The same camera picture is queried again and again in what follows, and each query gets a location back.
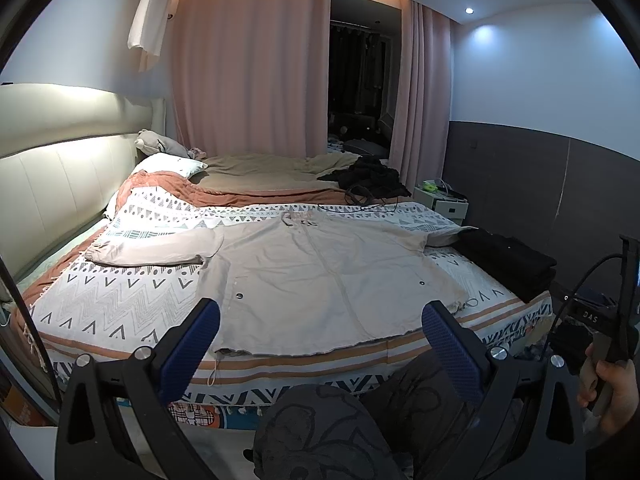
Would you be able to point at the pink curtain right panel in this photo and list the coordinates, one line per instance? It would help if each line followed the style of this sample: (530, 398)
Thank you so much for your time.
(422, 114)

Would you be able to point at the grey plush pillow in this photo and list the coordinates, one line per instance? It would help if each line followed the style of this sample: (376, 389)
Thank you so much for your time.
(150, 143)

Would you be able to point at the cream padded headboard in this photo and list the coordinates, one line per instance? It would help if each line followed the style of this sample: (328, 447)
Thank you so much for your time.
(65, 151)

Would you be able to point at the white bedside cabinet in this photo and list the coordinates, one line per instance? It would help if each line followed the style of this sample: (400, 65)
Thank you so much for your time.
(447, 202)

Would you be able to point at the pink curtain panel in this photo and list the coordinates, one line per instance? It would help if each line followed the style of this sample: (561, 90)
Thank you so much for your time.
(252, 76)
(422, 114)

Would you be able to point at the person legs in dark trousers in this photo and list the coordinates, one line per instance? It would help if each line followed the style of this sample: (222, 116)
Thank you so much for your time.
(408, 427)

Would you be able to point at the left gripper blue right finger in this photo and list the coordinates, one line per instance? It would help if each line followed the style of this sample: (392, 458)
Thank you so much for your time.
(461, 353)

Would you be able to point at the pink curtain left panel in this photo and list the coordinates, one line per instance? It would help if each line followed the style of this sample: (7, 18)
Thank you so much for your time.
(252, 76)

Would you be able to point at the olive green blanket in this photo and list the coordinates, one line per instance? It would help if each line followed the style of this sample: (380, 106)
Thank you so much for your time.
(262, 172)

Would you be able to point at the beige hooded jacket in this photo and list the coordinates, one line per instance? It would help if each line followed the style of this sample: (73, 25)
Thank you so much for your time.
(305, 282)

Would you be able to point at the white patterned pillow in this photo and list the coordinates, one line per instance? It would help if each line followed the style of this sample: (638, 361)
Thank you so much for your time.
(161, 162)

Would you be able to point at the white hanging garment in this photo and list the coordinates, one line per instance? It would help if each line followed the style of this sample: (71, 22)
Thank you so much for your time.
(147, 31)

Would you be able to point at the green object on cabinet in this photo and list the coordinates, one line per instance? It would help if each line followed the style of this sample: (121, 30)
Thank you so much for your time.
(429, 186)

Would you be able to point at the person right hand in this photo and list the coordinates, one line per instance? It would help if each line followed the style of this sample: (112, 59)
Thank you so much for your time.
(622, 379)

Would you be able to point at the black clothes pile on bed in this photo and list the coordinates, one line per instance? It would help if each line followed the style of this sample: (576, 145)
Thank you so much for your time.
(368, 177)

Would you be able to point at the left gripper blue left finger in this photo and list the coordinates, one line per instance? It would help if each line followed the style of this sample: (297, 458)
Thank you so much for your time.
(182, 348)

